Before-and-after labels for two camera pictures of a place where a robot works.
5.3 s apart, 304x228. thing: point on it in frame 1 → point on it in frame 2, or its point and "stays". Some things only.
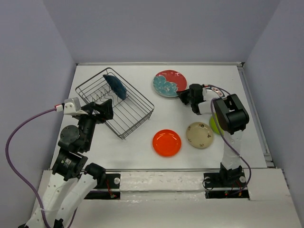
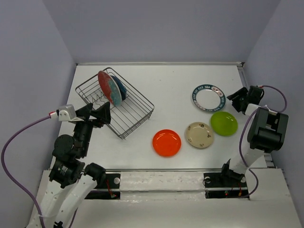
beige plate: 199,135 stays
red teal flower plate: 167,83 → 111,88
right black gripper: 182,95 → 241,92
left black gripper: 106,108 stays
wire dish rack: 130,111 stays
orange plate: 166,143 stays
